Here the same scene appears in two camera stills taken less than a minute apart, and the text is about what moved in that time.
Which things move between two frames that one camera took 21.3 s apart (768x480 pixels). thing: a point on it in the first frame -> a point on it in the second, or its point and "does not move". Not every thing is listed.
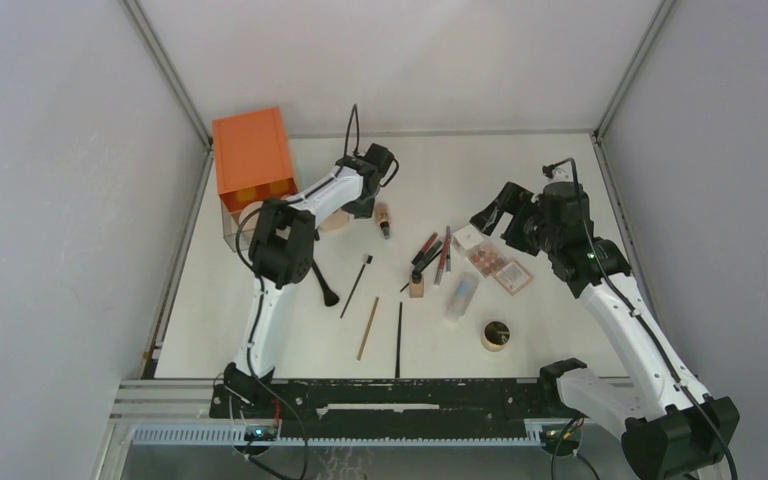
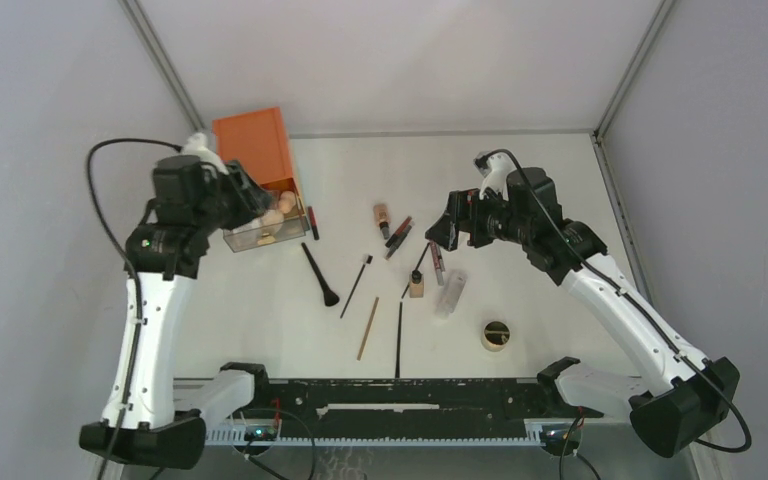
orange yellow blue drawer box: x=253 y=162 does not move
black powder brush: x=330 y=296 does not move
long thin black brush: x=398 y=355 does not move
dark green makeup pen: x=430 y=252 -> x=397 y=243
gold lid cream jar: x=496 y=336 does not move
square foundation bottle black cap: x=416 y=287 does not move
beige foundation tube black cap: x=383 y=218 does not move
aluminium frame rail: x=143 y=32 does not move
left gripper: x=362 y=210 -> x=252 y=200
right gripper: x=515 y=200 -> x=466 y=208
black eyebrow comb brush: x=367 y=259 does not move
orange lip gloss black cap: x=425 y=249 -> x=398 y=231
